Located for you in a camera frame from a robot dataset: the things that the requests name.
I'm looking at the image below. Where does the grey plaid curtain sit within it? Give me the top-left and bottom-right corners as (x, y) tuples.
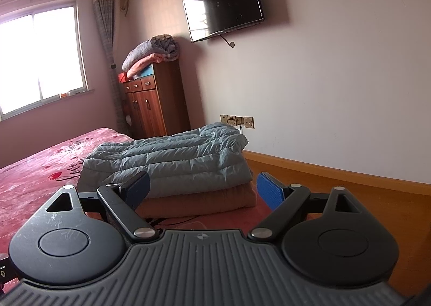
(92, 0), (130, 135)

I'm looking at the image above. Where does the black wall television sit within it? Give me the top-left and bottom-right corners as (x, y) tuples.
(182, 0), (266, 44)

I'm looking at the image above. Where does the black cable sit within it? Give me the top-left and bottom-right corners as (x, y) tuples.
(147, 214), (203, 228)

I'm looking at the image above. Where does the red plush bed blanket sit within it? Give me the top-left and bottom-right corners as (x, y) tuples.
(0, 127), (281, 261)

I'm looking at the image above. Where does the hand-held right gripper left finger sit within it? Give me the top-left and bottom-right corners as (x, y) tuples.
(34, 170), (161, 245)

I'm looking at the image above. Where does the grey folded blanket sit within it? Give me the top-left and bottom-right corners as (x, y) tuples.
(121, 34), (180, 73)

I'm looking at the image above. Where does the window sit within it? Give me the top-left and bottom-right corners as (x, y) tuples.
(0, 0), (97, 122)

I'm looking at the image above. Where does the brown folded garment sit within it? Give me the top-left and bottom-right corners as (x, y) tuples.
(136, 183), (258, 220)

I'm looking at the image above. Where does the pink folded blanket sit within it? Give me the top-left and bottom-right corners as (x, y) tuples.
(126, 53), (163, 79)

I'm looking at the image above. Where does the grey puffer jacket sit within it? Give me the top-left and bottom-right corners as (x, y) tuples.
(76, 123), (254, 200)

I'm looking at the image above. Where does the brown wooden cabinet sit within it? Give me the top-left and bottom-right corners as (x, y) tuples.
(121, 59), (191, 140)

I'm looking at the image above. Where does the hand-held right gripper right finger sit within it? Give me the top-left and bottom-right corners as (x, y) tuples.
(248, 172), (368, 243)

